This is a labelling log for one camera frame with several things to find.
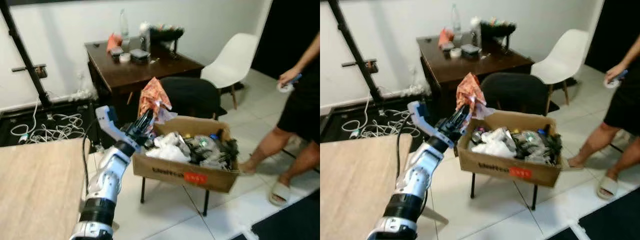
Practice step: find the orange snack wrapper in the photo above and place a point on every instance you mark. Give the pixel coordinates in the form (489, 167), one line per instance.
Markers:
(470, 91)
(152, 95)

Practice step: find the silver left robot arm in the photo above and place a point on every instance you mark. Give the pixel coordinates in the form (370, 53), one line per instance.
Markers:
(417, 175)
(106, 177)

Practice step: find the black crumpled trash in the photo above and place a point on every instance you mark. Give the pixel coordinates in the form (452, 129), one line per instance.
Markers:
(554, 146)
(230, 150)

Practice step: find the white plastic bag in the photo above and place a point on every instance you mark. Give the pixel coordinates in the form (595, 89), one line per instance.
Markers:
(492, 145)
(167, 150)

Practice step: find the dark wooden desk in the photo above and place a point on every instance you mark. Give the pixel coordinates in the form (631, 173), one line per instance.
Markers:
(135, 75)
(465, 70)

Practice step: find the black chair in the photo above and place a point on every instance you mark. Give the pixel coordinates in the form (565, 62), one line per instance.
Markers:
(515, 92)
(192, 95)

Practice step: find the crushed clear plastic bottle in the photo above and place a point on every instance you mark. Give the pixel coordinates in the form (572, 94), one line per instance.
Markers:
(207, 147)
(530, 142)

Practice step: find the brown cardboard box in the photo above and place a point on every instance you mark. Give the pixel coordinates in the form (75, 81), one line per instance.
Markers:
(505, 167)
(190, 175)

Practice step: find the white tape roll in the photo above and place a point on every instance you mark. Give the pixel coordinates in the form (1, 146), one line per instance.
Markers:
(455, 52)
(125, 57)

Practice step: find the black lidded container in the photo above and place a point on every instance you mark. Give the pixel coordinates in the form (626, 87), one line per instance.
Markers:
(471, 50)
(140, 55)

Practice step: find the small dark box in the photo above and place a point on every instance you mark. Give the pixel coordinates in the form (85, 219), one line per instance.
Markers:
(116, 51)
(448, 46)

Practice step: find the orange packet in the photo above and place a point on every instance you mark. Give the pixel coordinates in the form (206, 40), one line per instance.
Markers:
(446, 37)
(114, 42)

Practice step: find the grey jar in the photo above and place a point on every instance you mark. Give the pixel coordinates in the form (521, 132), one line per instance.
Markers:
(476, 32)
(145, 37)

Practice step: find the black basket on stand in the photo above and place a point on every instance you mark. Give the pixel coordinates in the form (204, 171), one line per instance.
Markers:
(499, 29)
(167, 34)

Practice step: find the beige sandal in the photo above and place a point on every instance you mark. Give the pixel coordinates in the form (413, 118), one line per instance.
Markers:
(573, 167)
(280, 194)
(607, 188)
(246, 171)

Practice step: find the white plastic chair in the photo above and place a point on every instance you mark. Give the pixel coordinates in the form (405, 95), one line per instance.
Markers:
(235, 60)
(562, 57)

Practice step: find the black floor mat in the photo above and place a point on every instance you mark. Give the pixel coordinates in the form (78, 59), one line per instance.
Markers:
(292, 220)
(615, 220)
(332, 120)
(10, 117)

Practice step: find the black slanted pole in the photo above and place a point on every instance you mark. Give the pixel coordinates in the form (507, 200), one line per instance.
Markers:
(25, 52)
(355, 50)

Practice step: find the white blue handheld controller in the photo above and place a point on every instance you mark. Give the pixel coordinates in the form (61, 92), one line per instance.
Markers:
(615, 80)
(289, 84)

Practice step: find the person in black shorts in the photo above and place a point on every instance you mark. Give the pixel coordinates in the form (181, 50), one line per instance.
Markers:
(625, 102)
(300, 107)

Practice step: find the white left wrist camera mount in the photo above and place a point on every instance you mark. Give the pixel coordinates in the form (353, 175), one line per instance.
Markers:
(420, 115)
(106, 120)

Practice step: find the dark wall bracket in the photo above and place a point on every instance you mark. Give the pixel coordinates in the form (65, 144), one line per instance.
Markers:
(31, 70)
(361, 65)

